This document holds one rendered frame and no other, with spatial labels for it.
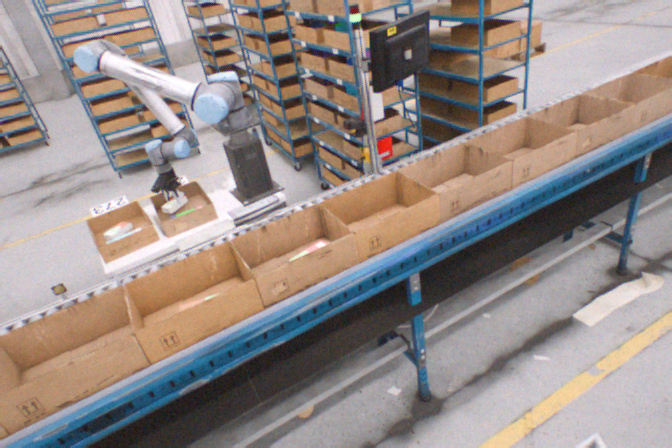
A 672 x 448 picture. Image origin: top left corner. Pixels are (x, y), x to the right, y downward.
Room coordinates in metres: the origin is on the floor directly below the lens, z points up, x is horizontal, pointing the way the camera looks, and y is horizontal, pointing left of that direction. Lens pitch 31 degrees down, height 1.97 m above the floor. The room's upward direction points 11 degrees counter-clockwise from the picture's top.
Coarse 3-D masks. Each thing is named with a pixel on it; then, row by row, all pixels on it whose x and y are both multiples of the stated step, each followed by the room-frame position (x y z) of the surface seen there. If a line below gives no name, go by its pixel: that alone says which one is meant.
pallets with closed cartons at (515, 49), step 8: (536, 24) 6.58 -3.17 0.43; (520, 32) 6.49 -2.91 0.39; (536, 32) 6.59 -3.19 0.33; (520, 40) 6.48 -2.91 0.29; (536, 40) 6.59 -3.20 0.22; (496, 48) 6.31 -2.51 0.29; (504, 48) 6.34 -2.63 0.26; (512, 48) 6.41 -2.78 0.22; (520, 48) 6.47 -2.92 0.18; (536, 48) 6.76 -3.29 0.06; (544, 48) 6.65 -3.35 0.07; (496, 56) 6.30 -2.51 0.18; (504, 56) 6.34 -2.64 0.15; (512, 56) 6.56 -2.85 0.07; (520, 56) 6.43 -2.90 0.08
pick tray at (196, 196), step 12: (192, 192) 2.53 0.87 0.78; (204, 192) 2.38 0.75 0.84; (156, 204) 2.44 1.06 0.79; (192, 204) 2.42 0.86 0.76; (204, 204) 2.39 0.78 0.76; (168, 216) 2.33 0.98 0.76; (180, 216) 2.13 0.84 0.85; (192, 216) 2.15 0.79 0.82; (204, 216) 2.18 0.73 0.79; (216, 216) 2.21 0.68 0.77; (168, 228) 2.10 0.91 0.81; (180, 228) 2.12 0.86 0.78; (192, 228) 2.15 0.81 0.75
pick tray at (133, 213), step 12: (132, 204) 2.41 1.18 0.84; (96, 216) 2.31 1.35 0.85; (108, 216) 2.34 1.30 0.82; (120, 216) 2.37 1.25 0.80; (132, 216) 2.39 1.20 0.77; (144, 216) 2.33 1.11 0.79; (96, 228) 2.30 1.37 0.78; (108, 228) 2.32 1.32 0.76; (132, 228) 2.26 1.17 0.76; (144, 228) 2.07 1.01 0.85; (96, 240) 2.21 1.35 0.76; (108, 240) 2.18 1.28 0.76; (120, 240) 2.01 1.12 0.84; (132, 240) 2.03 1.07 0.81; (144, 240) 2.06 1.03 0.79; (156, 240) 2.08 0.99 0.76; (108, 252) 1.97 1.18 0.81; (120, 252) 2.00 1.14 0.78; (132, 252) 2.02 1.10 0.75
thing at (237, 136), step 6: (258, 120) 2.45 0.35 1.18; (216, 126) 2.46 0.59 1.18; (246, 126) 2.39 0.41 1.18; (252, 126) 2.39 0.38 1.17; (222, 132) 2.36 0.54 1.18; (228, 132) 2.35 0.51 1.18; (234, 132) 2.34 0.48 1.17; (240, 132) 2.42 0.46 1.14; (246, 132) 2.45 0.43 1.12; (234, 138) 2.42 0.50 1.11; (240, 138) 2.42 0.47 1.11; (246, 138) 2.44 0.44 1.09; (234, 144) 2.43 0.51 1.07
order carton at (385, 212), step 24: (360, 192) 1.71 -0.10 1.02; (384, 192) 1.76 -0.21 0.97; (408, 192) 1.71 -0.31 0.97; (432, 192) 1.56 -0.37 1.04; (336, 216) 1.66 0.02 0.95; (360, 216) 1.70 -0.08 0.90; (384, 216) 1.69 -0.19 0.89; (408, 216) 1.46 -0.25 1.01; (432, 216) 1.51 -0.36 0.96; (360, 240) 1.38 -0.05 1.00; (384, 240) 1.42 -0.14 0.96
